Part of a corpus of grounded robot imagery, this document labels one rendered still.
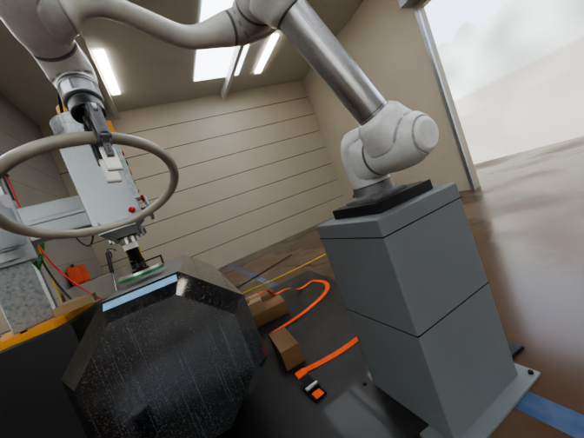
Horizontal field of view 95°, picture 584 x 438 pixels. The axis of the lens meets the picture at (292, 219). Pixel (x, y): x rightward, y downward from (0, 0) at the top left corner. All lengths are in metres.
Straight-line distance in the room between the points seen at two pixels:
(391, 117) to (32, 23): 0.87
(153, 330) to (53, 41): 1.02
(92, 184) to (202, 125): 5.72
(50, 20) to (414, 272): 1.12
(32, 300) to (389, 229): 2.02
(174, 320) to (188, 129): 6.08
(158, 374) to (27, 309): 1.06
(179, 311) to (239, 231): 5.51
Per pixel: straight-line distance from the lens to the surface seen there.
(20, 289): 2.24
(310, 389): 1.57
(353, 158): 1.04
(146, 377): 1.44
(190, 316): 1.33
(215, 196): 6.73
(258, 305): 2.43
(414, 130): 0.86
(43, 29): 0.89
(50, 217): 2.24
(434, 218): 1.04
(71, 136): 0.82
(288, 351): 1.75
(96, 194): 1.58
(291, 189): 7.30
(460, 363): 1.19
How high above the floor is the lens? 0.95
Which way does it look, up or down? 4 degrees down
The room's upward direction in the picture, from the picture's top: 21 degrees counter-clockwise
